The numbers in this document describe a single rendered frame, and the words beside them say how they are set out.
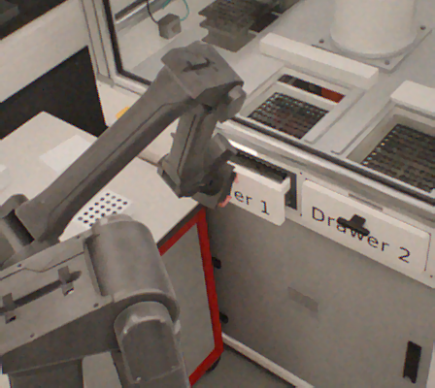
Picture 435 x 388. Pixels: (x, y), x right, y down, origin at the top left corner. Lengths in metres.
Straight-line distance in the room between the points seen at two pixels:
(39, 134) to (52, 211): 1.07
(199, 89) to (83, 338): 0.52
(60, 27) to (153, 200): 0.69
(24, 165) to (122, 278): 1.52
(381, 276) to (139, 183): 0.64
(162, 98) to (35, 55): 1.26
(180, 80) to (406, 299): 0.89
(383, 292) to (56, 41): 1.19
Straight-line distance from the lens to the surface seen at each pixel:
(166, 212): 1.80
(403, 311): 1.75
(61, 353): 0.54
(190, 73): 1.00
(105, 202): 1.80
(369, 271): 1.71
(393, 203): 1.51
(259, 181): 1.60
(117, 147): 1.02
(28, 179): 1.98
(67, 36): 2.30
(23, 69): 2.23
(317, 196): 1.59
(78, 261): 0.55
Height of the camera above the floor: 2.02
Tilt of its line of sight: 42 degrees down
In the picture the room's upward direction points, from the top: 7 degrees counter-clockwise
